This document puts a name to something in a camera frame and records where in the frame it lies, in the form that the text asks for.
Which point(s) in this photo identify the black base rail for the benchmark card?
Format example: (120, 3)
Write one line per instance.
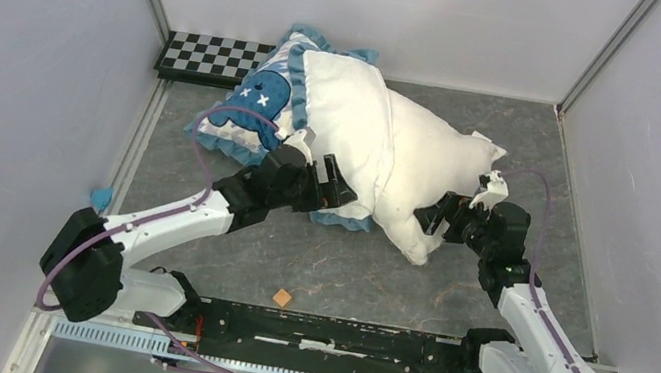
(313, 343)

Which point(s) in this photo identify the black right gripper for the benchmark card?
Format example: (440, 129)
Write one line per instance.
(429, 216)

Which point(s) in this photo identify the white pillow insert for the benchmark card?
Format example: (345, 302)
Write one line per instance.
(397, 155)

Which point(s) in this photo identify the blue tape piece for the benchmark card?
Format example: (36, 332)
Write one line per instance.
(101, 198)

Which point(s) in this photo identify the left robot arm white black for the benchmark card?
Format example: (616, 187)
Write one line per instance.
(89, 265)

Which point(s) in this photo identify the white pillowcase with blue ruffle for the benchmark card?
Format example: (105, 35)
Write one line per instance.
(264, 100)

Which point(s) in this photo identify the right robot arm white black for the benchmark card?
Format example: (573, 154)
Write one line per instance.
(536, 342)

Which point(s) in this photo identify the white slotted cable duct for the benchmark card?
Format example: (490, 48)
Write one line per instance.
(152, 343)

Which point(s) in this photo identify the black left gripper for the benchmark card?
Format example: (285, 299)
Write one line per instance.
(330, 194)

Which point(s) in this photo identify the small orange cube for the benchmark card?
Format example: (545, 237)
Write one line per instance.
(282, 298)

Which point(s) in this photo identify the black white checkerboard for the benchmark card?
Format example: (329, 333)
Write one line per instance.
(209, 60)

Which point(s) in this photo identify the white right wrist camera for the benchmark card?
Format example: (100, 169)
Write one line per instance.
(493, 190)

